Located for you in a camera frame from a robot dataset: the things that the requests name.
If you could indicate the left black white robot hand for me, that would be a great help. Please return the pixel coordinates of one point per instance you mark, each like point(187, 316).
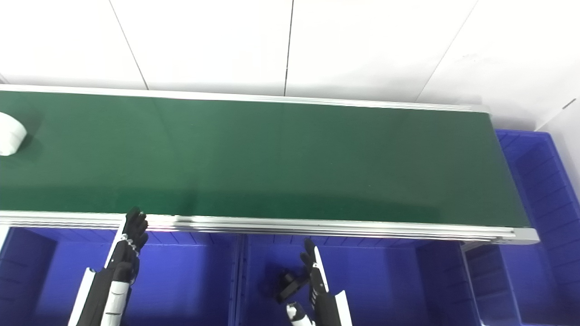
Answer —
point(118, 267)

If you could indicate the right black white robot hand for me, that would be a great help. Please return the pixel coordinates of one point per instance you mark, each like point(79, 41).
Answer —
point(321, 299)

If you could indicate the white round plastic part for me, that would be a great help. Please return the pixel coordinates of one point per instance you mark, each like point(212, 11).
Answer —
point(10, 133)

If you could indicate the blue plastic bin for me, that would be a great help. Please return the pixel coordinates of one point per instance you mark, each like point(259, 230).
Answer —
point(543, 217)
point(190, 285)
point(385, 285)

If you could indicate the green conveyor belt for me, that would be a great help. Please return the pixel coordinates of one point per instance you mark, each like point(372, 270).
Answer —
point(281, 163)
point(317, 225)

